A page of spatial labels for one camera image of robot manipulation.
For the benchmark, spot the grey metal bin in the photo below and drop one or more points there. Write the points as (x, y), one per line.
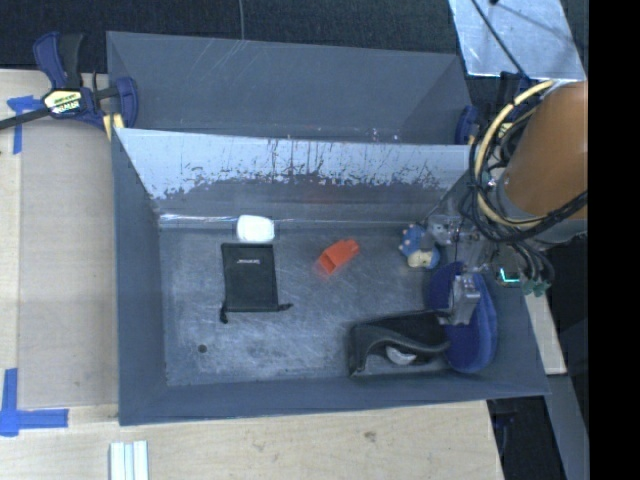
(300, 338)

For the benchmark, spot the orange plastic block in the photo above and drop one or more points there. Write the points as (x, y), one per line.
(336, 258)

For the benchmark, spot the blue and cream toy animal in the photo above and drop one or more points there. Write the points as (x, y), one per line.
(417, 254)

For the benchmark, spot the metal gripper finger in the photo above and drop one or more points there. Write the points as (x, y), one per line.
(441, 229)
(462, 300)

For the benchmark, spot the blue foam disc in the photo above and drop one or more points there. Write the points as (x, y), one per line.
(470, 343)

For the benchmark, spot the white rounded block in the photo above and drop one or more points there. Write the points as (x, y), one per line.
(255, 228)

